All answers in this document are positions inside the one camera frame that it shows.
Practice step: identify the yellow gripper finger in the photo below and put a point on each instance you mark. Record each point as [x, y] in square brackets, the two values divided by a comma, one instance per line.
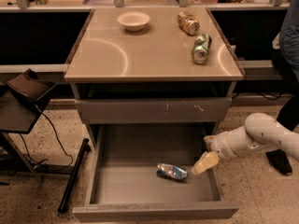
[206, 161]

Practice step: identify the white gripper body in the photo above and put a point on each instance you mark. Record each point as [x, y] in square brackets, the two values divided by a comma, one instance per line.
[220, 145]

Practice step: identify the blue silver redbull can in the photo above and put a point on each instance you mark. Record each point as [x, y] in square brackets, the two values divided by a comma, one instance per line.
[171, 171]

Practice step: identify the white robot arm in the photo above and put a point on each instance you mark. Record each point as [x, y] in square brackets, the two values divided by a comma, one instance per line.
[260, 132]

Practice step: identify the closed grey top drawer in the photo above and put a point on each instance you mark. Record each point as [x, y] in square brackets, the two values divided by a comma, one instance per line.
[117, 111]

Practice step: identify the open grey middle drawer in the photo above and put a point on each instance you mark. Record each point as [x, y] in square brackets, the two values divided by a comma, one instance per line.
[124, 185]

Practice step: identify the crushed green soda can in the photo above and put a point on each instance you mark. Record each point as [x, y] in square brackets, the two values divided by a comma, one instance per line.
[201, 48]

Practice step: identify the grey drawer cabinet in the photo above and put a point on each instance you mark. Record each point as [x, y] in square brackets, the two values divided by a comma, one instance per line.
[154, 63]

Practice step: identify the crushed gold soda can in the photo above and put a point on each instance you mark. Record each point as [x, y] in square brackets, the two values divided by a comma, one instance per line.
[188, 23]

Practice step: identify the person in dark trousers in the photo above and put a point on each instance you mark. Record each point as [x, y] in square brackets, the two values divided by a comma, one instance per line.
[286, 61]

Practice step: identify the black floor bar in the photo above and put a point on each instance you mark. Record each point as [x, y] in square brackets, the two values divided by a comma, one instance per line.
[72, 179]

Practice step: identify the white paper bowl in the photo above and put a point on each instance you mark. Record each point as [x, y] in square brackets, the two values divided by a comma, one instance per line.
[133, 21]

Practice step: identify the black side stand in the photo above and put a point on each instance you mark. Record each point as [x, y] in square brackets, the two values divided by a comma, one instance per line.
[23, 99]

